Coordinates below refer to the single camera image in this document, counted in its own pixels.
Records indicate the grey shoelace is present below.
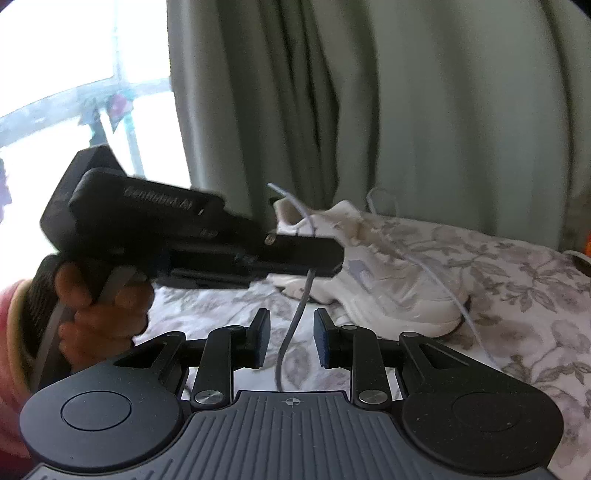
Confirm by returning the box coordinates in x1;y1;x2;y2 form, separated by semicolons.
267;183;503;394

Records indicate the bright window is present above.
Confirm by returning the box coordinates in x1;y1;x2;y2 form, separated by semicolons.
0;0;192;261

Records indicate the green curtain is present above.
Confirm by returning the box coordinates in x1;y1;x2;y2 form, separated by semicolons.
165;0;591;254

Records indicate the person's left hand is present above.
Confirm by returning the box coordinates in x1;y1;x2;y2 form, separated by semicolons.
53;262;156;371

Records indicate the floral blanket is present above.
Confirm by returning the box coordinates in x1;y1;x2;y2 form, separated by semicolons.
134;225;591;480

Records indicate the white sneaker shoe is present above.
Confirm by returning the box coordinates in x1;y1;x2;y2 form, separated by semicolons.
269;200;472;339

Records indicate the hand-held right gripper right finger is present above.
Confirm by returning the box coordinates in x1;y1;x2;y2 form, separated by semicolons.
313;308;481;408

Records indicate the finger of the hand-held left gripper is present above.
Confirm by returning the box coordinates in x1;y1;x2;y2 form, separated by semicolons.
257;233;345;278

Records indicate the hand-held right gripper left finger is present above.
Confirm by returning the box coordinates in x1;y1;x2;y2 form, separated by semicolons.
113;308;271;408

